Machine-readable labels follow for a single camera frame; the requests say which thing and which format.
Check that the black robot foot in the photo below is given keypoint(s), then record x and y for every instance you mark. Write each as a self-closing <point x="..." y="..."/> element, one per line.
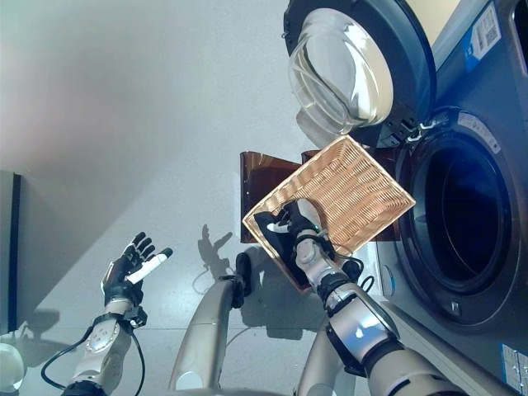
<point x="244" y="272"/>
<point x="352" y="268"/>

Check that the grey panel with dark edge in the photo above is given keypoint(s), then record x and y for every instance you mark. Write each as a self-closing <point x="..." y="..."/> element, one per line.
<point x="8" y="255"/>

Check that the black garment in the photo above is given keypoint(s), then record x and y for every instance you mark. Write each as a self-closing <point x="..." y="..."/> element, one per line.
<point x="276" y="243"/>

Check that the white rounded object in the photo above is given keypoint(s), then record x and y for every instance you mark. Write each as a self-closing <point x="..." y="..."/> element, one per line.
<point x="10" y="365"/>

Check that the silver robot right leg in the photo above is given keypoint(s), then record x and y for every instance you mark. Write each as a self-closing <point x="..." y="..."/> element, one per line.
<point x="321" y="363"/>

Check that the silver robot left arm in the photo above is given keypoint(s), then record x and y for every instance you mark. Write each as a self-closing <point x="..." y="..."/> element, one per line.
<point x="103" y="346"/>

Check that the round glass washer door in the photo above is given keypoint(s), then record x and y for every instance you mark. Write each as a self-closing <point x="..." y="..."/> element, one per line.
<point x="350" y="66"/>

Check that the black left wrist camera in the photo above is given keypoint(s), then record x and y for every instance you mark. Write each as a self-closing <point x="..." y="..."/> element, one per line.
<point x="138" y="317"/>

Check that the rectangular wicker basket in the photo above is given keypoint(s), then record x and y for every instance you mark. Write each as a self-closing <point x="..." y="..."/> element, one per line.
<point x="354" y="189"/>

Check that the blue white energy sticker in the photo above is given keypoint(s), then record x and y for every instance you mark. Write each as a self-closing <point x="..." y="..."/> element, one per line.
<point x="480" y="37"/>

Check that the black robot right foot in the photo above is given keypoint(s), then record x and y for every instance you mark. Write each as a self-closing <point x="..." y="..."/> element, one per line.
<point x="352" y="268"/>

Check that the blue sticker with text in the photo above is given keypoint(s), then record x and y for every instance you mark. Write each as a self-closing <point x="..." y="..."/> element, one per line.
<point x="515" y="367"/>

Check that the dark grey washing machine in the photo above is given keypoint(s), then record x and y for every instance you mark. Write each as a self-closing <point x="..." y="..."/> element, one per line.
<point x="474" y="103"/>

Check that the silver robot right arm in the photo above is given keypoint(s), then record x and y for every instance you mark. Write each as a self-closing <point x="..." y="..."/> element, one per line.
<point x="359" y="326"/>

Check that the black robot left foot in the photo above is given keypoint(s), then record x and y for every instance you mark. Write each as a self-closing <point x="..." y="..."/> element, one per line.
<point x="244" y="272"/>

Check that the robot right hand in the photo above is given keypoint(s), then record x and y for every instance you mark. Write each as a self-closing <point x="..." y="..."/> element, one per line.
<point x="299" y="224"/>

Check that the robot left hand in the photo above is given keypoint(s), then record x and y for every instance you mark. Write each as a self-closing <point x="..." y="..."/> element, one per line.
<point x="121" y="284"/>

